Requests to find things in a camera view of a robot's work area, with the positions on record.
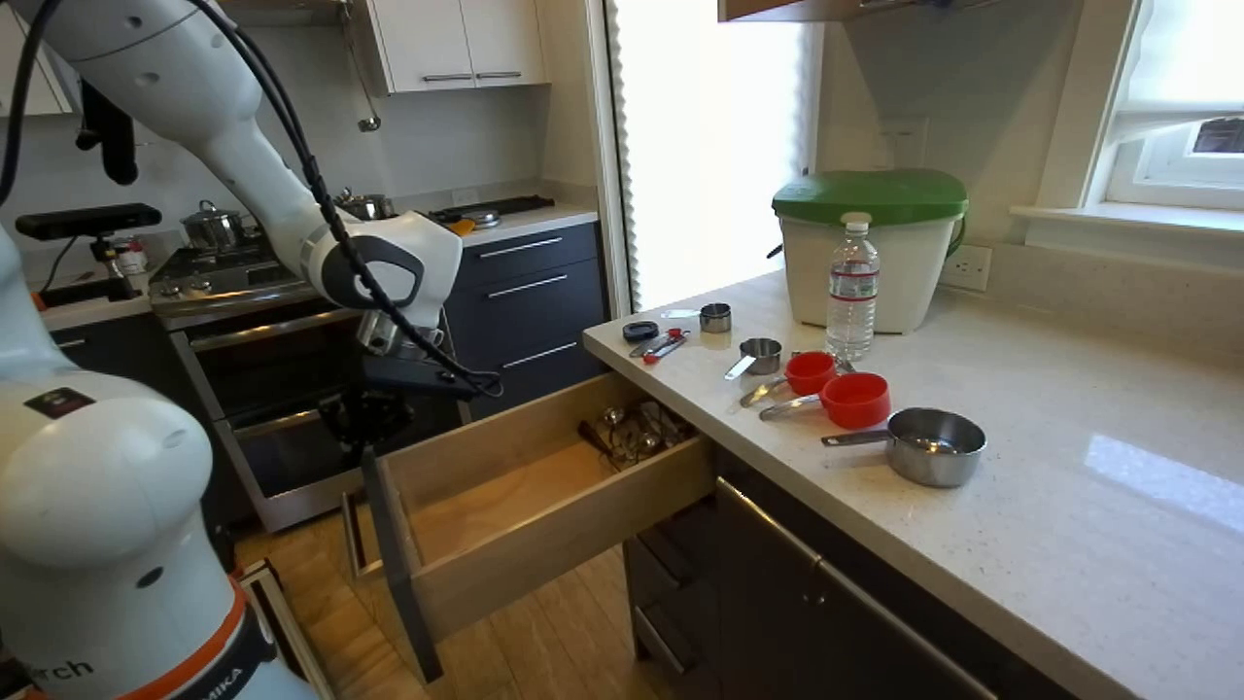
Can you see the wooden drawer with dark front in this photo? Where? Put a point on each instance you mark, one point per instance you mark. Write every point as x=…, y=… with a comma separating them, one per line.
x=491, y=511

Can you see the white upper wall cabinet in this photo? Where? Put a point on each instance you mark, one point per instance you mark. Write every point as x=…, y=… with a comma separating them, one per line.
x=456, y=45

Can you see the small red measuring cup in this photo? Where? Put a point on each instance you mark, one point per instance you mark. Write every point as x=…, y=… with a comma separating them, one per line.
x=804, y=377

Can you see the white bin with green lid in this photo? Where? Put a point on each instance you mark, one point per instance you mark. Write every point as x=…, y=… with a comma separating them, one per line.
x=914, y=222

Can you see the black round object on counter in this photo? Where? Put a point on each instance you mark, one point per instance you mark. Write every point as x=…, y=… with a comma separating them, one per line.
x=638, y=333

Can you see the dark kitchen cabinet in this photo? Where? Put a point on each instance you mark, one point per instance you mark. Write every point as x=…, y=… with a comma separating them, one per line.
x=753, y=598

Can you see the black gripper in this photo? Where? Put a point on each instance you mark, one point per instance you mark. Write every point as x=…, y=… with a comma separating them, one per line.
x=403, y=386

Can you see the black oven stove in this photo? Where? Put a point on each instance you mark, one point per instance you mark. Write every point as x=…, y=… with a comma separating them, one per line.
x=280, y=383

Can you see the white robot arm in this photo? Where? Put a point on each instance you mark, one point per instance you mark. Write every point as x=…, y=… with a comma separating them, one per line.
x=105, y=572

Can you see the clear plastic water bottle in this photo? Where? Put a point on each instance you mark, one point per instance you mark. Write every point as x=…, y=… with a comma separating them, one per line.
x=854, y=291

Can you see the large steel measuring cup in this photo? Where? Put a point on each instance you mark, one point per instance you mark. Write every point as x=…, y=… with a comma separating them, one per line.
x=928, y=447

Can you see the tiny steel measuring cup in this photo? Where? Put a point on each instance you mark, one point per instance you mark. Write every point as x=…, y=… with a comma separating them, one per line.
x=718, y=318

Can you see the black camera on stand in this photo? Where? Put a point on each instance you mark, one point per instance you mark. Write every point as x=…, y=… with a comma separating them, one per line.
x=87, y=222

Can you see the items inside drawer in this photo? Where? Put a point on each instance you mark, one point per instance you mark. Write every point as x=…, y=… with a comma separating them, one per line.
x=635, y=435

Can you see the small steel measuring cup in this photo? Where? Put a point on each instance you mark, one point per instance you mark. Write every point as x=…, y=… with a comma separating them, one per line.
x=757, y=355

